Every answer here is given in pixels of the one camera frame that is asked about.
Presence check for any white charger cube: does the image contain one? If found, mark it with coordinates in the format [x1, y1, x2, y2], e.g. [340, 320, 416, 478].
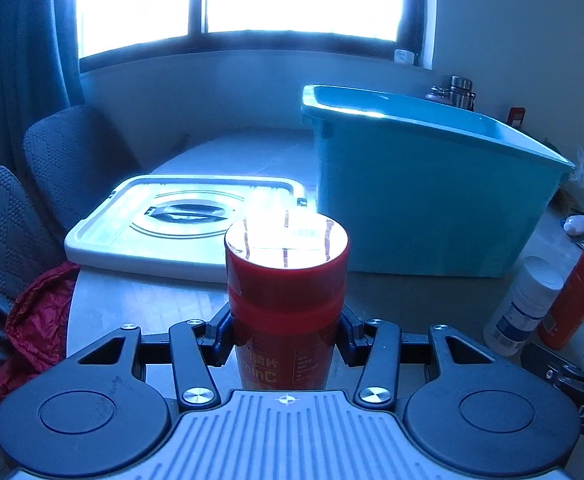
[394, 49, 415, 66]

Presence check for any teal plastic storage bin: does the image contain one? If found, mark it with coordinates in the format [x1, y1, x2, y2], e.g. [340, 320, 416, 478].
[301, 84, 574, 278]

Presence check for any steel thermos flask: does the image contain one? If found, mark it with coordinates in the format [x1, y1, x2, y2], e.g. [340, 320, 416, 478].
[449, 75, 476, 110]

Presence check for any white bin lid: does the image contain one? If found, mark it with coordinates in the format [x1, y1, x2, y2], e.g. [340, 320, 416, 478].
[64, 174, 307, 284]

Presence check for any slim red tube bottle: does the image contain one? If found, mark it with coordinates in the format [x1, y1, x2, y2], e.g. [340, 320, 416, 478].
[538, 252, 584, 350]

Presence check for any red vitamin C bottle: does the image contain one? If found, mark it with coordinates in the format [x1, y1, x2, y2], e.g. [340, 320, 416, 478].
[225, 207, 349, 390]

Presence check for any dark red topped box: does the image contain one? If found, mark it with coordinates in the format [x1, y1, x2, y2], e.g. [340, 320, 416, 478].
[505, 106, 526, 129]

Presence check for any blue curtain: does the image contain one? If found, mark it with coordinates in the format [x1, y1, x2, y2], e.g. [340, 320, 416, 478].
[0, 0, 84, 172]

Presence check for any white lotion bottle lying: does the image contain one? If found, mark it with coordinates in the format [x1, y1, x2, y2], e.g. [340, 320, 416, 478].
[563, 214, 584, 237]

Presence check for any dark fabric chair far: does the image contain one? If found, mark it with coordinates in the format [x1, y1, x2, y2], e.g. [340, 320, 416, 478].
[23, 105, 142, 232]

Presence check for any red cloth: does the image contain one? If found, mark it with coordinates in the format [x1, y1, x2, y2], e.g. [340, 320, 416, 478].
[0, 261, 80, 401]

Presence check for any white pill bottle blue label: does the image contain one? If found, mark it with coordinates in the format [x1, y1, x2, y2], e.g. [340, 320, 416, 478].
[482, 256, 564, 358]

